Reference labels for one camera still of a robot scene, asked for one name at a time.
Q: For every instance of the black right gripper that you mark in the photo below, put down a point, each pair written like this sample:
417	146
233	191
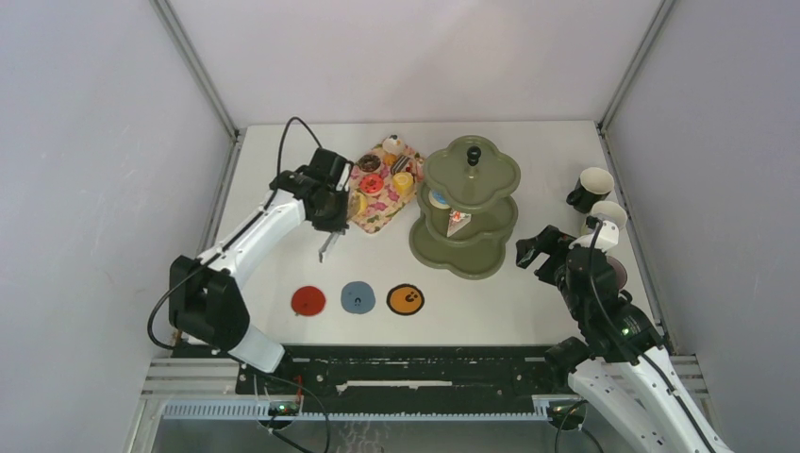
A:
549	241

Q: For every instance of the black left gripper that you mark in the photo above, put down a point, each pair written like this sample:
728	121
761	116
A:
339	223

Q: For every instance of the yellow fruit cake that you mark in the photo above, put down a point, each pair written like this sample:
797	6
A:
357	203

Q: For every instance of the red donut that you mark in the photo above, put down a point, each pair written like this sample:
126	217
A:
372	184

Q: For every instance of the chocolate donut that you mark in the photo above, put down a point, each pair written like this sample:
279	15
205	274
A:
369	163

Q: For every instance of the silver serving tongs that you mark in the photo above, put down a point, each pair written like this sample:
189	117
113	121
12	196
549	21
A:
328	245

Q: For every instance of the yellow pudding cake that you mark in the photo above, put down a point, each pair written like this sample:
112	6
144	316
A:
403	183

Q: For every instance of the chocolate striped cake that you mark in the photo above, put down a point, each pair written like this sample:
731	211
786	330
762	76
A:
400	165

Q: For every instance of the blue frosted donut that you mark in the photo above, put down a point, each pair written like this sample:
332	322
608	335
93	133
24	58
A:
438	201

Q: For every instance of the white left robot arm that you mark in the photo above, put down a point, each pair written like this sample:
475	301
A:
205	298

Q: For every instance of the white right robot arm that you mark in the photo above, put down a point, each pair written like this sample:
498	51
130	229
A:
619	364

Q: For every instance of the black mug purple interior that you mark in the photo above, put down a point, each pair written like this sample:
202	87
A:
620	272

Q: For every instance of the light green mug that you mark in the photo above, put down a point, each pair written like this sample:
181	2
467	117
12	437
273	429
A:
606	210

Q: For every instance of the blue-grey round coaster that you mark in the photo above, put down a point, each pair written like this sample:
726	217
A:
357	297

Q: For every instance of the red round coaster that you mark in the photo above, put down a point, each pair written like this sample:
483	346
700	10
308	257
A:
308	301

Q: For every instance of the green three-tier dessert stand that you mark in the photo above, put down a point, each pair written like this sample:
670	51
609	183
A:
473	176

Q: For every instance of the orange smiley coaster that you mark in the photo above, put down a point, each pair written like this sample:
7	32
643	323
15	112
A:
405	299

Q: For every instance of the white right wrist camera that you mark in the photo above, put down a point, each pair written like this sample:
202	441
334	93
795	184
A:
604	236

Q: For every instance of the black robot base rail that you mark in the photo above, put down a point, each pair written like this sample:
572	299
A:
410	380

